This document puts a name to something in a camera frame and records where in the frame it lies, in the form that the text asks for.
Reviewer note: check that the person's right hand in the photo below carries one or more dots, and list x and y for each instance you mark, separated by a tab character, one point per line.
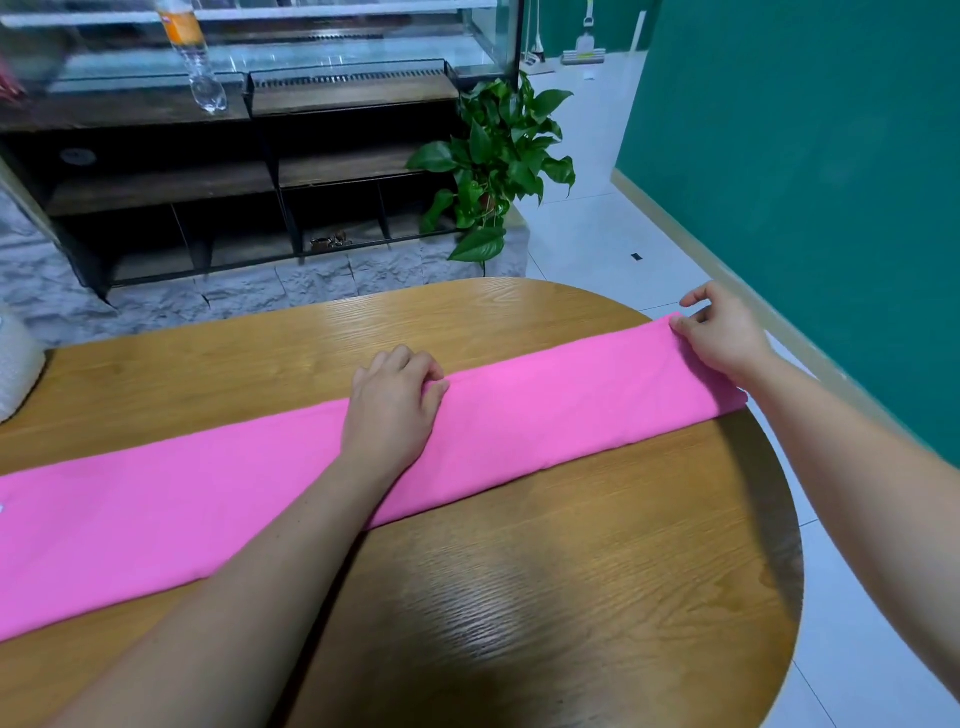
731	338

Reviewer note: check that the person's left hand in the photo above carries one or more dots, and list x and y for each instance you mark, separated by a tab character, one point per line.
390	420

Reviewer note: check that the pink towel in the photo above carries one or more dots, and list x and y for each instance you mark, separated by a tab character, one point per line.
180	495

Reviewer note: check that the white woven plastic basket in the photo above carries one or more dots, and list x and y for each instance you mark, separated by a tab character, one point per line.
15	368

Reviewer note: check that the person's left forearm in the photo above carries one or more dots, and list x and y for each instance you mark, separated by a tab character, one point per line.
225	630

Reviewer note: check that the person's right forearm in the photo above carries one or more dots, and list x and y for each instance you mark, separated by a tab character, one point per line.
870	495

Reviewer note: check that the green potted plant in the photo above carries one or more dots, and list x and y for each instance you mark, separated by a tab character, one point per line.
495	165

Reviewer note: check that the dark wooden shelf cabinet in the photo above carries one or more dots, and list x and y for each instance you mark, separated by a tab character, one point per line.
180	195

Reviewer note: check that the white mop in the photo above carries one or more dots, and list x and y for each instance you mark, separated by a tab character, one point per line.
584	54

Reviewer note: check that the glass display case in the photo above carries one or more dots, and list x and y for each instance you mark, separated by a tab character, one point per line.
345	38

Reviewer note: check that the clear bottle with orange label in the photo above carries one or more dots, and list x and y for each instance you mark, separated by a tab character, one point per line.
192	60

